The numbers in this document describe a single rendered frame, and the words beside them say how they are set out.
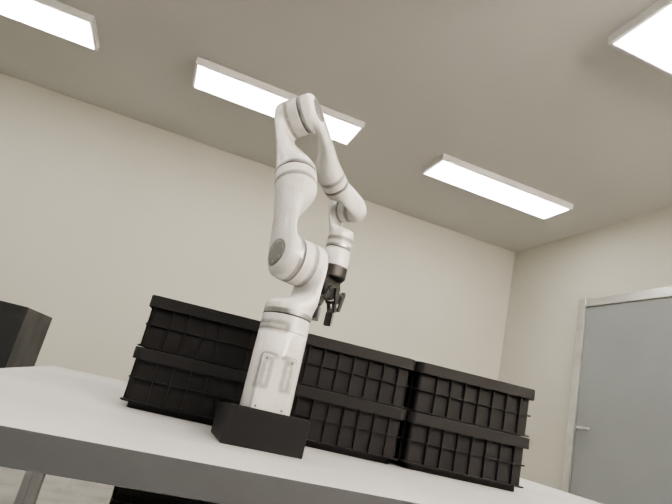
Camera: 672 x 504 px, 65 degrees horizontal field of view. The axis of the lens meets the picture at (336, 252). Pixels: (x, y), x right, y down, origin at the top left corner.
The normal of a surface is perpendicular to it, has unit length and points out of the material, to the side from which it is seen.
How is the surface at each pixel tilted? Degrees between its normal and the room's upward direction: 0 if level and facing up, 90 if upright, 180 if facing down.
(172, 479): 90
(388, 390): 90
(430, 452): 90
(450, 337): 90
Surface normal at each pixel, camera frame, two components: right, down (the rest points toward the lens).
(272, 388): 0.24, -0.27
